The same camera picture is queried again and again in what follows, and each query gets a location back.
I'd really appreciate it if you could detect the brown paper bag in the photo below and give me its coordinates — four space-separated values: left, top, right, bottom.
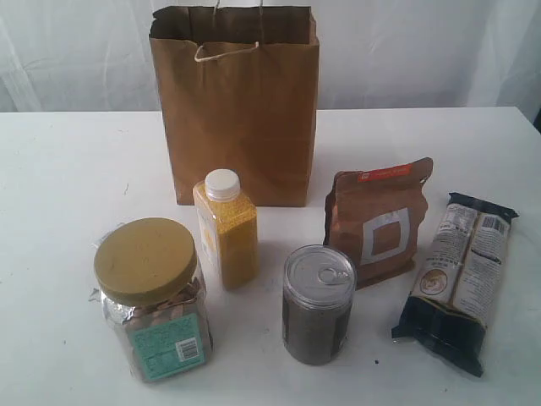
149 5 320 207

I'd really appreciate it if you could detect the brown standup pouch orange label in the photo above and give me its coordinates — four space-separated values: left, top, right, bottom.
323 157 434 289

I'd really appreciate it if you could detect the almond jar with gold lid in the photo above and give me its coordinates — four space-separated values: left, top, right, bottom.
94 217 214 382

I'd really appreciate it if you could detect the dark blue biscuit package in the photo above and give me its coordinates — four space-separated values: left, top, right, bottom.
391 192 519 377

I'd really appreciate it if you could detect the clear can with dark contents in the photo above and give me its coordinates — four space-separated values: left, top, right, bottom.
282 244 357 365

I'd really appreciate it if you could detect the yellow millet bottle white cap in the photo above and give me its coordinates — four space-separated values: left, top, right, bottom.
193 168 259 290

